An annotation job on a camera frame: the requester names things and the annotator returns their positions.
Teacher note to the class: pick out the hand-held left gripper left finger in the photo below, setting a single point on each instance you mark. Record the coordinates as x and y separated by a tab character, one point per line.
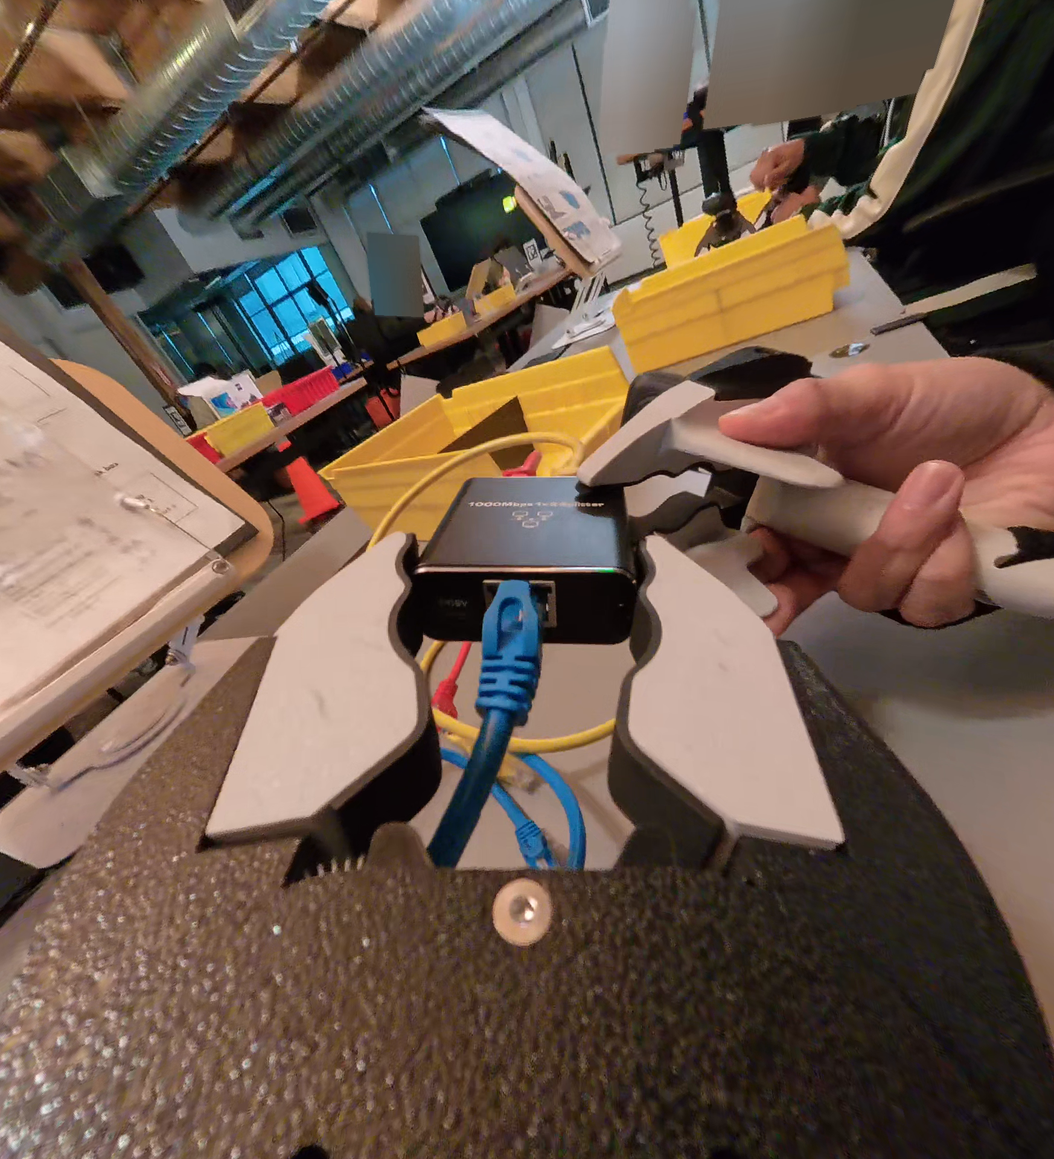
327	688

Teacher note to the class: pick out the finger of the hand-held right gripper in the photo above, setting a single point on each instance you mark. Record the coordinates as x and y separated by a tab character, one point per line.
663	426
734	570

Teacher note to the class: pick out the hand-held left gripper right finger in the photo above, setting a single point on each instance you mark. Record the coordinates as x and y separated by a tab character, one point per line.
726	715

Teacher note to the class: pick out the black network splitter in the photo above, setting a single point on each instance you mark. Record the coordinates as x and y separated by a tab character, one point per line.
527	534

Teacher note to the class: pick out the yellow storage bin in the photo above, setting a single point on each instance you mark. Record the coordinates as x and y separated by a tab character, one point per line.
726	308
399	471
681	244

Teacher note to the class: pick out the grey desk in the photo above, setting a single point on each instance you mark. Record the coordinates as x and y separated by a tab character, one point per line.
943	724

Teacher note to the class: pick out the person's right hand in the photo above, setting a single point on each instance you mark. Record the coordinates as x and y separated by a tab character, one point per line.
961	434

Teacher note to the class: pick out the orange traffic cone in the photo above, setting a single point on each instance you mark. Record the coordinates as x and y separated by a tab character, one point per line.
309	494

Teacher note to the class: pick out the wooden document stand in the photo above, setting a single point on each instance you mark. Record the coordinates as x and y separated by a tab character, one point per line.
55	819
563	207

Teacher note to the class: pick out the small yellow bin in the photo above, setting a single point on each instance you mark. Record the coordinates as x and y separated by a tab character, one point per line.
236	429

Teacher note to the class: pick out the red storage bin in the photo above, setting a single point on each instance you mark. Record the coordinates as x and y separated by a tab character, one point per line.
309	391

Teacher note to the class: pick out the white cardboard box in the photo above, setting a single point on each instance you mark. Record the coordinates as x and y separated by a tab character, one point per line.
218	393

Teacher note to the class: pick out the printed instruction sheet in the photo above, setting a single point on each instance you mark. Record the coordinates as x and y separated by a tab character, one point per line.
37	497

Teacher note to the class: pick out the black wall screen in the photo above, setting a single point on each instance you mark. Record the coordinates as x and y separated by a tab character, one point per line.
472	226

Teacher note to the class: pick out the metal ventilation duct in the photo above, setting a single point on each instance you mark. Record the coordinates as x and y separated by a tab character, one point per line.
309	90

